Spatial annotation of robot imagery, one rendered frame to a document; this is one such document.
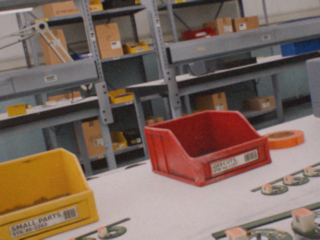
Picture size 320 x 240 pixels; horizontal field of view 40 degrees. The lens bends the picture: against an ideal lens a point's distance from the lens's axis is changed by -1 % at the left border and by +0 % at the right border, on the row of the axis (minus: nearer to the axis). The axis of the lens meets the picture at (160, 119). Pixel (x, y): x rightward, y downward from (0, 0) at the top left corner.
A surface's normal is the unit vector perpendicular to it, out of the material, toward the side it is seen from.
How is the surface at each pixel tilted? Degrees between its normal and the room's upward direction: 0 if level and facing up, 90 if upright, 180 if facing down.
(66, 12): 88
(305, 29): 90
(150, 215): 0
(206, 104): 91
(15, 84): 90
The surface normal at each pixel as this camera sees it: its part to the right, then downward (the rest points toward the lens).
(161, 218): -0.19, -0.97
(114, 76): 0.42, 0.04
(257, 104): -0.91, 0.23
